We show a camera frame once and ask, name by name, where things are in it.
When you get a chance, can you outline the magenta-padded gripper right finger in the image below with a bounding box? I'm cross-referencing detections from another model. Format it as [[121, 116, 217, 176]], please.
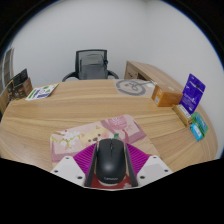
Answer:
[[123, 143, 174, 188]]

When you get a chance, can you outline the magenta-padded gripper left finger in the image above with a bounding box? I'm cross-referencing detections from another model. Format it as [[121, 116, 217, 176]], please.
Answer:
[[50, 143, 99, 188]]

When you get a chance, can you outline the black computer mouse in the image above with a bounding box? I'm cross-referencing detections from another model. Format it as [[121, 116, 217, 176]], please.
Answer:
[[95, 138, 127, 186]]

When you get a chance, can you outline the small tan flat box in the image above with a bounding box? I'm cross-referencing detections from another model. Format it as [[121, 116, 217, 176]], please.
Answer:
[[172, 103, 194, 128]]

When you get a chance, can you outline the green and blue small box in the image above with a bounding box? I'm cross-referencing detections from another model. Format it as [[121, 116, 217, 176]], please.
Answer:
[[190, 111, 210, 142]]

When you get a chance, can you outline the small orange cardboard box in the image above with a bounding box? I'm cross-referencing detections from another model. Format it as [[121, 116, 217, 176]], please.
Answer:
[[151, 84, 184, 108]]

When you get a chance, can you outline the white green purple printed sheet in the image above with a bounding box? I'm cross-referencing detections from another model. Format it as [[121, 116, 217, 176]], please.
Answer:
[[25, 83, 59, 102]]

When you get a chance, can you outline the purple card package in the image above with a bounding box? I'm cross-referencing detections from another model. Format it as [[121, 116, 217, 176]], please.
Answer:
[[179, 73, 207, 115]]

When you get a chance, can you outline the small brown carton box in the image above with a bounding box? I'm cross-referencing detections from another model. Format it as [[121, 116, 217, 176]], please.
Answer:
[[0, 83, 14, 115]]

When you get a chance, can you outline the large brown open carton box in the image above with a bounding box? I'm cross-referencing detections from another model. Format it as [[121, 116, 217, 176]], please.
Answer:
[[9, 68, 33, 101]]

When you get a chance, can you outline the wooden side desk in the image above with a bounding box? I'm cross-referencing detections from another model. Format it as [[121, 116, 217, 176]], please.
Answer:
[[124, 60, 188, 93]]

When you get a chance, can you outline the grey backpack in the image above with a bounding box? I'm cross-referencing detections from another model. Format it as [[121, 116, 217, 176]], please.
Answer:
[[79, 54, 108, 80]]

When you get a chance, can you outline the black mesh office chair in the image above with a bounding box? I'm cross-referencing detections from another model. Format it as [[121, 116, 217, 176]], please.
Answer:
[[61, 49, 120, 83]]

